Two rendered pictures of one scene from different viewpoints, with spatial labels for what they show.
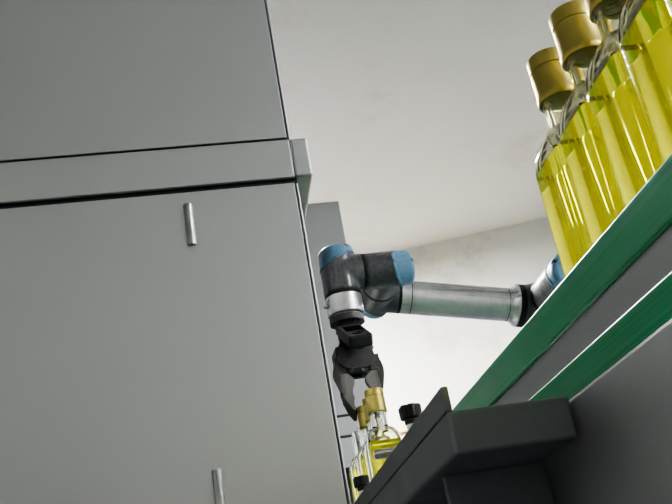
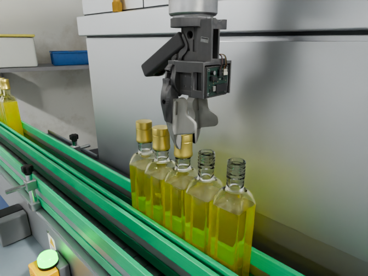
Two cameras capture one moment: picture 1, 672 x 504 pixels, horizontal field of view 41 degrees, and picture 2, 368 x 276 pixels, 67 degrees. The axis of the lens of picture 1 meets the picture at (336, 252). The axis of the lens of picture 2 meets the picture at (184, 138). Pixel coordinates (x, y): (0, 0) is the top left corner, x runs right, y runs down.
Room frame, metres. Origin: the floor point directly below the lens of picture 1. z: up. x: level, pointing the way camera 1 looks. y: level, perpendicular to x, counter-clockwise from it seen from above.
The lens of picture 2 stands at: (2.10, -0.28, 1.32)
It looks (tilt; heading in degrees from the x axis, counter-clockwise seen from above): 19 degrees down; 144
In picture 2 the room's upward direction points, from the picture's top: straight up
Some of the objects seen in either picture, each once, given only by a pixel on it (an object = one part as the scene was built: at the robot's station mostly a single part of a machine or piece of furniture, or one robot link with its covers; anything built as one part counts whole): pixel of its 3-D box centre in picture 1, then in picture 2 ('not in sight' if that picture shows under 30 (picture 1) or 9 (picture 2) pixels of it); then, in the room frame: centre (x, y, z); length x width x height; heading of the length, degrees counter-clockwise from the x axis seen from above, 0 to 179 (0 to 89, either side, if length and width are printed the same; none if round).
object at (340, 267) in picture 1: (340, 273); not in sight; (1.72, 0.00, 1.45); 0.09 x 0.08 x 0.11; 102
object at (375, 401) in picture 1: (375, 401); (144, 131); (1.59, -0.02, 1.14); 0.04 x 0.04 x 0.04
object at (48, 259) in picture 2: not in sight; (47, 258); (1.48, -0.24, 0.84); 0.04 x 0.04 x 0.03
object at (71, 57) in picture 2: not in sight; (72, 57); (-0.65, 0.43, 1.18); 0.36 x 0.25 x 0.12; 84
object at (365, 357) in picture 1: (351, 347); (196, 59); (1.73, 0.00, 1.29); 0.09 x 0.08 x 0.12; 11
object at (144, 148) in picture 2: (377, 413); (144, 140); (1.59, -0.02, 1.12); 0.03 x 0.03 x 0.05
